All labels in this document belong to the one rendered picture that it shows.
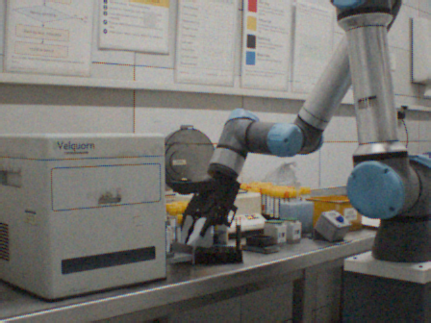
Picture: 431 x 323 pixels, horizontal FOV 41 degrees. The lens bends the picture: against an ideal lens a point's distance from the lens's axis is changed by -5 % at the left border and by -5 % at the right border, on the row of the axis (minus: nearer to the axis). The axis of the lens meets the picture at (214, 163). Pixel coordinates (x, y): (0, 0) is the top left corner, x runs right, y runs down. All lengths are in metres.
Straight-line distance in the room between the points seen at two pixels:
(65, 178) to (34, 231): 0.11
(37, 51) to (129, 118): 0.40
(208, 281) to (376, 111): 0.49
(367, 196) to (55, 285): 0.61
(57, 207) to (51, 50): 0.81
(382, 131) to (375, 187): 0.11
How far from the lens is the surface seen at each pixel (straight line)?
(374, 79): 1.21
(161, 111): 2.04
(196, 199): 1.36
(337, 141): 2.84
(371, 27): 1.23
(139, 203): 1.18
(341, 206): 1.81
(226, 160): 1.36
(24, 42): 1.76
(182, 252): 1.32
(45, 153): 1.05
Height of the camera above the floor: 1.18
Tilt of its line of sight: 3 degrees down
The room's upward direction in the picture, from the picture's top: straight up
